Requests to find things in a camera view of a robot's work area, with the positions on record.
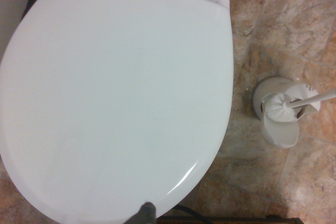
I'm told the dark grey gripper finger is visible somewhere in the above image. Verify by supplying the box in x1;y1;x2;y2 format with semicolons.
127;201;157;224

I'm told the white toilet brush holder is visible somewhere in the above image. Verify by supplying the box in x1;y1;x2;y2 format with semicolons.
251;76;321;149

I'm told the white toilet seat lid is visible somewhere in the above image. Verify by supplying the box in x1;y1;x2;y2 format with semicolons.
0;0;235;215

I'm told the white toilet brush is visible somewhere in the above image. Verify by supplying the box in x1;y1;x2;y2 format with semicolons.
267;88;336;123

